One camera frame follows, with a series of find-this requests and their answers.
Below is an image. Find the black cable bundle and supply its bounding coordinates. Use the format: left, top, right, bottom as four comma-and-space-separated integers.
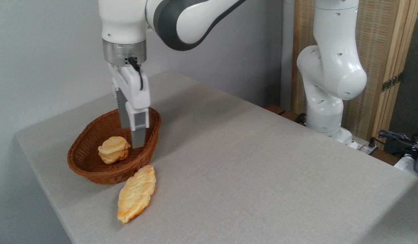
370, 129, 418, 160

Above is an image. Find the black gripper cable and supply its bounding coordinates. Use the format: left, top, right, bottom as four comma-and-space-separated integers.
126, 57, 144, 91

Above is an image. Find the metal screen hinge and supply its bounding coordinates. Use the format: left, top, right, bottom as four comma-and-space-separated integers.
381, 73, 403, 93

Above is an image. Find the brown wooden block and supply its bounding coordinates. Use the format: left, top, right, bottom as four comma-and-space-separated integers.
265, 104, 307, 124

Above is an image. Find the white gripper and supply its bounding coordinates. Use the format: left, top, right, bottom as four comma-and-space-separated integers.
108, 63, 151, 149

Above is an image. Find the long braided bread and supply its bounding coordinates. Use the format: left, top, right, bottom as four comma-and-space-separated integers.
117, 165, 157, 224

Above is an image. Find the wooden rattan folding screen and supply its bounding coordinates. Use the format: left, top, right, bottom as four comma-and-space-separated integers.
292, 0, 418, 149

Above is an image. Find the small round bread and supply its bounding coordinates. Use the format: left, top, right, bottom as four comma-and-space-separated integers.
98, 136, 132, 165

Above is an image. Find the brown wicker basket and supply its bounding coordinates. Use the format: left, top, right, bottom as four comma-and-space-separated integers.
67, 106, 161, 185

